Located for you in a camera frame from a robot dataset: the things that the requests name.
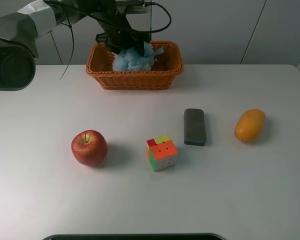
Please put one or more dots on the grey blue whiteboard eraser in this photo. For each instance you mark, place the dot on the grey blue whiteboard eraser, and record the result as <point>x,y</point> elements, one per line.
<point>194,127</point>

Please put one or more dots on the colourful puzzle cube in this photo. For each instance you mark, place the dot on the colourful puzzle cube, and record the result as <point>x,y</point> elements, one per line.
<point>161,152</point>

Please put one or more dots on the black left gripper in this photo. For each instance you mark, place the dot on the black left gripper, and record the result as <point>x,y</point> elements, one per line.
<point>116,29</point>

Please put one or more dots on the yellow mango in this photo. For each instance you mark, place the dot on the yellow mango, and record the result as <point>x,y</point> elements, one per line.
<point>250,125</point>

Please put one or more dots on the orange wicker basket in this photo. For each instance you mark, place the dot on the orange wicker basket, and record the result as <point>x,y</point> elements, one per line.
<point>168,65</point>

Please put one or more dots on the red apple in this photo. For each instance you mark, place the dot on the red apple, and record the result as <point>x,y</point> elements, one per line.
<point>89,148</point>

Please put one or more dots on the blue mesh bath sponge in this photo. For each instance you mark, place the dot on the blue mesh bath sponge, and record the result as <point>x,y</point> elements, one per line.
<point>129,60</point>

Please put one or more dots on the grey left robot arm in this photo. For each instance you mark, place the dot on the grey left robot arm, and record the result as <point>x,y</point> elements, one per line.
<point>19,31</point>

